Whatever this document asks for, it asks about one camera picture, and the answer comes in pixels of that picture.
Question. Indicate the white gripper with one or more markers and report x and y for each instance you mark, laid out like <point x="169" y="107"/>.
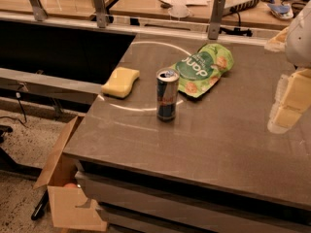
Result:
<point x="300" y="39"/>

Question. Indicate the red bull can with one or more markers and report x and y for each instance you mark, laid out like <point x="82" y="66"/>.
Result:
<point x="166" y="92"/>

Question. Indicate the yellow sponge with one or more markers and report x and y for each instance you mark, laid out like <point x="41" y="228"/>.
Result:
<point x="120" y="82"/>

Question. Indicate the blue white object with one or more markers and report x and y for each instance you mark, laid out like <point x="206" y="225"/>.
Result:
<point x="281" y="11"/>

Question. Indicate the black mesh cup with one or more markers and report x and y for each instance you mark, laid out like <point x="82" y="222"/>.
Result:
<point x="297" y="7"/>

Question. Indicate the grey power strip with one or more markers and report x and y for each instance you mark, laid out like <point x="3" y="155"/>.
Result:
<point x="233" y="6"/>

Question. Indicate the green snack bag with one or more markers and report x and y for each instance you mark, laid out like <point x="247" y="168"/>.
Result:
<point x="201" y="70"/>

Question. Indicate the white face mask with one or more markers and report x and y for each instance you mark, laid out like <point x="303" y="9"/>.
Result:
<point x="179" y="11"/>

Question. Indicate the grey drawer front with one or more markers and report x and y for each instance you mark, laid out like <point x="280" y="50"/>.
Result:
<point x="154" y="211"/>

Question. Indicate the orange ball in box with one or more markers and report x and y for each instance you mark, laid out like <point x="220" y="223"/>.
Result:
<point x="70" y="185"/>

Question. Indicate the cardboard box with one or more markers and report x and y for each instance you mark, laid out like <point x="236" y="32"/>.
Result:
<point x="70" y="207"/>

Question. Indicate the metal bracket right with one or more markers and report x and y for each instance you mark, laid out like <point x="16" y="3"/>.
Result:
<point x="215" y="19"/>

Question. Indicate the metal bracket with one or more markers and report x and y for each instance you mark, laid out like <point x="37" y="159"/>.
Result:
<point x="101" y="13"/>
<point x="39" y="12"/>
<point x="215" y="19"/>

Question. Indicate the metal bracket middle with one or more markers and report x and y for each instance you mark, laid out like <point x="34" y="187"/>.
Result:
<point x="101" y="13"/>

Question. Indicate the metal bracket left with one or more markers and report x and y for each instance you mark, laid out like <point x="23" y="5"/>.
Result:
<point x="39" y="12"/>

